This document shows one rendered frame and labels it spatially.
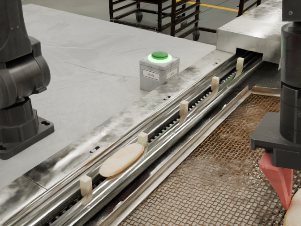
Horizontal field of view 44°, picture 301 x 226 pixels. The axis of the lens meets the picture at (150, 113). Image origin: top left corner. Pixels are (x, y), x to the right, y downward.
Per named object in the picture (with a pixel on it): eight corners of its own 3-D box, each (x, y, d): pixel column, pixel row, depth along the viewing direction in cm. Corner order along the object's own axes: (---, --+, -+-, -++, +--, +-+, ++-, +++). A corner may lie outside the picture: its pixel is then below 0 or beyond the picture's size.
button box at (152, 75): (155, 89, 96) (156, 49, 90) (182, 98, 92) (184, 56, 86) (136, 102, 90) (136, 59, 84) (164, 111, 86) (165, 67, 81)
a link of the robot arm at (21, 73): (16, 96, 71) (-8, 107, 67) (6, 45, 66) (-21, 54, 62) (50, 110, 66) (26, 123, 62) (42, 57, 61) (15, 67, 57)
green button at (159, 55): (157, 56, 88) (157, 49, 87) (171, 59, 86) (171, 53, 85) (147, 61, 85) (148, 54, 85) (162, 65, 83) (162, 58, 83)
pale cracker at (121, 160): (131, 141, 64) (131, 136, 64) (149, 149, 63) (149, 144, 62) (92, 172, 57) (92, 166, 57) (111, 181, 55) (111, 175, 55)
